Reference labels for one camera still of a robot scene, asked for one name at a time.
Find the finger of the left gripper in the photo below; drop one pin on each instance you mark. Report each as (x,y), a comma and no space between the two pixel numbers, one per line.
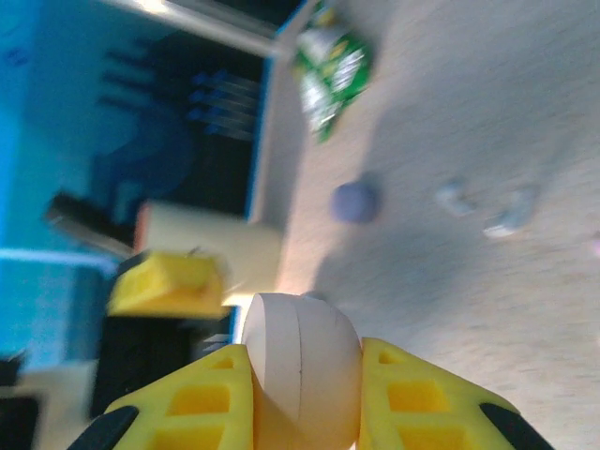
(169,286)

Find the light purple earbud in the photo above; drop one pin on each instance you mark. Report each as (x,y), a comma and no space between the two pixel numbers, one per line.
(508,218)

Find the pale pink earbud case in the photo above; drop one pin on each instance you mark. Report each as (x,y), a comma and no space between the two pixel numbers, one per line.
(304,365)

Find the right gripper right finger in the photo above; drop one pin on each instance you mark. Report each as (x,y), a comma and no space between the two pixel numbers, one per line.
(412,403)

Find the aluminium frame post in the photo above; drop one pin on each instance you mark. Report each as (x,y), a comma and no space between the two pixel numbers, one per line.
(211,21)

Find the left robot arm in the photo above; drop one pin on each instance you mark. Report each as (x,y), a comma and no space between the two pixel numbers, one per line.
(56,384)

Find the cream and orange knife block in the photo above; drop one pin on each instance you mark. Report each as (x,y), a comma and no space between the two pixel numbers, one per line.
(211,244)

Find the lavender blue earbud case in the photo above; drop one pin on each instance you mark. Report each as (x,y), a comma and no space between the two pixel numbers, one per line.
(354,202)

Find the green snack bag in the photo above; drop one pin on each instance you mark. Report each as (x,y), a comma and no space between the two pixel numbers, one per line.
(333,75)

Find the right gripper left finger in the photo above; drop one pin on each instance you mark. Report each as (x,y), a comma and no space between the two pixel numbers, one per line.
(201,403)

